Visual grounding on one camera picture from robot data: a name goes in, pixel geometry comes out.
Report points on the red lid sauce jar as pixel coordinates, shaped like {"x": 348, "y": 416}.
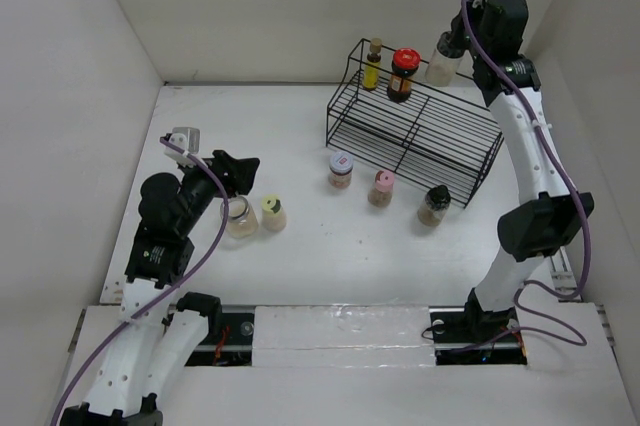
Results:
{"x": 405, "y": 63}

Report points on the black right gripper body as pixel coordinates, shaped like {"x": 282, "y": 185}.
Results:
{"x": 476, "y": 15}

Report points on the black flip lid shaker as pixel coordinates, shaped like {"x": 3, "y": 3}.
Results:
{"x": 434, "y": 206}

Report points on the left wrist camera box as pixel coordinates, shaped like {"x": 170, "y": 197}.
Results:
{"x": 180, "y": 142}

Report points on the yellow lid spice shaker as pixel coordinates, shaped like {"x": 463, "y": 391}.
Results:
{"x": 274, "y": 217}

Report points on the yellow oil bottle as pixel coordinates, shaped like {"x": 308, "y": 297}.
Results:
{"x": 372, "y": 65}

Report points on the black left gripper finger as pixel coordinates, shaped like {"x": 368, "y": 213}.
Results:
{"x": 243, "y": 174}
{"x": 221, "y": 161}

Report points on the black lid spice shaker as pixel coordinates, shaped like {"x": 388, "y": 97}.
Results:
{"x": 445, "y": 60}

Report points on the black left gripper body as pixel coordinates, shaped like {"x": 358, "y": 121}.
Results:
{"x": 201, "y": 187}

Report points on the black wire rack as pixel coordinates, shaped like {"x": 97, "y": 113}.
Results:
{"x": 438, "y": 136}

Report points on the clear glass jar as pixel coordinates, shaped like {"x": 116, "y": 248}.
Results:
{"x": 241, "y": 221}

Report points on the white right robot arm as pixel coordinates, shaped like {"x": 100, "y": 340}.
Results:
{"x": 551, "y": 211}

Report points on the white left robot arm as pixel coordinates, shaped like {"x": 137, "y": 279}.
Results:
{"x": 124, "y": 380}

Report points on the pink lid spice shaker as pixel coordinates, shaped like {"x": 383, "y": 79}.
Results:
{"x": 381, "y": 192}

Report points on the white lid sauce jar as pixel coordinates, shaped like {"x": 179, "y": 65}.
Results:
{"x": 341, "y": 166}

